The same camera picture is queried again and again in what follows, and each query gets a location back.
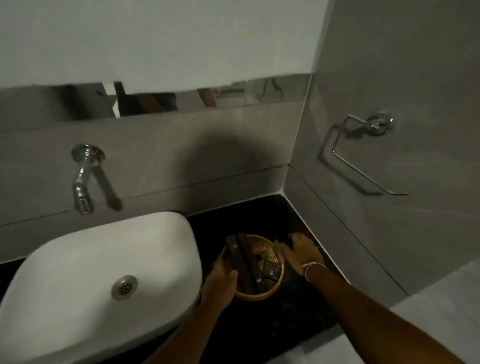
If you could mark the person's right forearm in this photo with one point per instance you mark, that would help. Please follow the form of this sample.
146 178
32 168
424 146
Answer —
378 318

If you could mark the person's right hand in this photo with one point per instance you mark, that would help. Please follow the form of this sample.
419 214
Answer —
303 255

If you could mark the small square dark brown box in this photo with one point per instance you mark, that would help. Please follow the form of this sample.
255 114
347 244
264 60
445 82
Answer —
272 270

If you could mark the chrome wall tap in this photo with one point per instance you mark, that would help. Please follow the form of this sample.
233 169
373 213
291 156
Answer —
84 176

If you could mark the pink thread wristband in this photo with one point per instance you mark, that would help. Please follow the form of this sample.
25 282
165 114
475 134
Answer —
310 267

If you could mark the person's left forearm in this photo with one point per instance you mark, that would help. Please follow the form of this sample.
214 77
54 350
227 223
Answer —
187 335

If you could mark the wall mirror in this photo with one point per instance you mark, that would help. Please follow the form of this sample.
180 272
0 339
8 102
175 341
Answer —
150 99

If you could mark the person's left hand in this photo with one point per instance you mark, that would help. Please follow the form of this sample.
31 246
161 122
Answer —
219 282

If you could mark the person's left thumb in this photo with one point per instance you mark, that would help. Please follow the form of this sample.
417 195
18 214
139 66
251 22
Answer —
231 281

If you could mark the round woven yellow basket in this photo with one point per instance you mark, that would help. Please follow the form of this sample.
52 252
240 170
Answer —
258 268

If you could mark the person's right fingers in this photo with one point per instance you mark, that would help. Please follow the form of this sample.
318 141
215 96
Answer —
296 242

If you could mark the long dark brown box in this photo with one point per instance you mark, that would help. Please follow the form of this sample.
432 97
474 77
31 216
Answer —
252 262
234 257

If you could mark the small green packet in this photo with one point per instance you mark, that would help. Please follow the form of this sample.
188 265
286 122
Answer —
262 256

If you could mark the chrome sink drain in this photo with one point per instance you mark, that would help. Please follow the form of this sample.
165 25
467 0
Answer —
124 287

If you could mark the white ceramic wash basin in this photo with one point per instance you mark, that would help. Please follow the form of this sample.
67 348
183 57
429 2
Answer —
101 288

